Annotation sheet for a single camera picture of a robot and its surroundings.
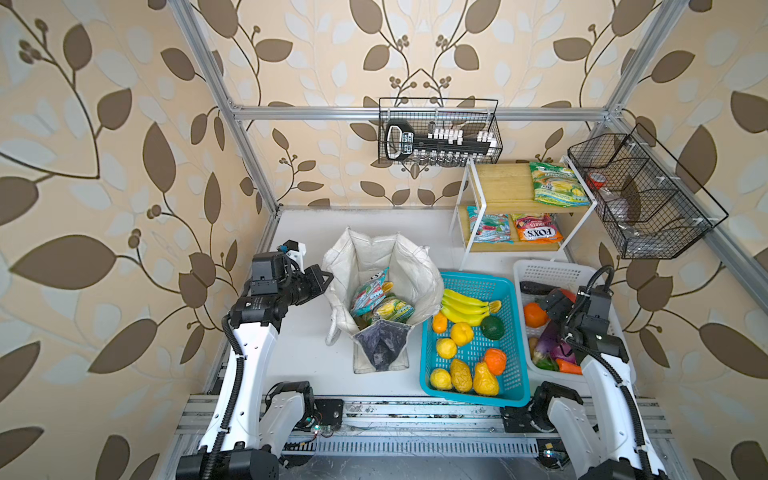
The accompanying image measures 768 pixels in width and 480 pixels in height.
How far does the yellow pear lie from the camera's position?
750 millimetres

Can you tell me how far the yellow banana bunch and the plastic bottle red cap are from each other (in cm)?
38

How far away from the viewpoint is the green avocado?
0.85m

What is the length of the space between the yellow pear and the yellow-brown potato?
2cm
